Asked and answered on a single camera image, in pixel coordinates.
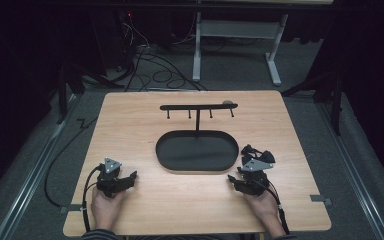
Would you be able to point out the person's left hand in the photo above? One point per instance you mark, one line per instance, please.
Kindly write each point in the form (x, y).
(105, 208)

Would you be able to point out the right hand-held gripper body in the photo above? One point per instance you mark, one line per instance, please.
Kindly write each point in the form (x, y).
(255, 175)

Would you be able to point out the metal floor rail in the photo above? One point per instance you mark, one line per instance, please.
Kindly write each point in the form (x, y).
(30, 186)
(356, 173)

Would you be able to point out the white metal desk frame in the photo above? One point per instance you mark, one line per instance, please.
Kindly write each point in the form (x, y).
(236, 29)

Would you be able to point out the black tripod stand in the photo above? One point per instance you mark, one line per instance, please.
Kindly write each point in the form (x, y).
(67, 83)
(336, 100)

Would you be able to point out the small grey round object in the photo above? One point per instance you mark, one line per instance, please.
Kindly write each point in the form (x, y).
(227, 102)

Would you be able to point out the grey tape strip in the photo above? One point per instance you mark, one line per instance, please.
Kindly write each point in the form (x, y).
(70, 208)
(320, 199)

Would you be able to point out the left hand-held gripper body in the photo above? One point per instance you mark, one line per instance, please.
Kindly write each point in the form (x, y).
(110, 173)

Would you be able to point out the person's right hand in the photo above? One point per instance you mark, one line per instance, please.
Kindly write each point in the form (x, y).
(263, 208)

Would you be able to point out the black stand with oval tray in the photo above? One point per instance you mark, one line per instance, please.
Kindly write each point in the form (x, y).
(196, 151)

